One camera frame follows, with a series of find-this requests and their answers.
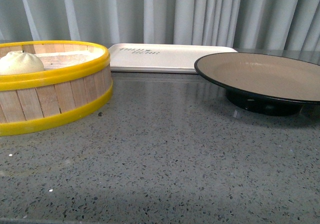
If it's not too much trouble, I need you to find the beige plate with black rim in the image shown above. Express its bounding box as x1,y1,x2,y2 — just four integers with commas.
194,52,320,116

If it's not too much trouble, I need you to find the grey pleated curtain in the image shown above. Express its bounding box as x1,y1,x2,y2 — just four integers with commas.
0,0,320,51

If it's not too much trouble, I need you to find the white steamer liner cloth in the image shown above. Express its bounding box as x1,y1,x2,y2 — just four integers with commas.
35,50,101,70

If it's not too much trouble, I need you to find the yellow-rimmed bamboo steamer basket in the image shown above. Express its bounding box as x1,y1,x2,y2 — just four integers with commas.
0,40,113,136

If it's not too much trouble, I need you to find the white steamed bun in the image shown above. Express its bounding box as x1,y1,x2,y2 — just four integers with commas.
0,51,45,75

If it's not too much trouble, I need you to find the white rectangular serving tray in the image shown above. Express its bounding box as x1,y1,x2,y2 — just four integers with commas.
108,43,236,74

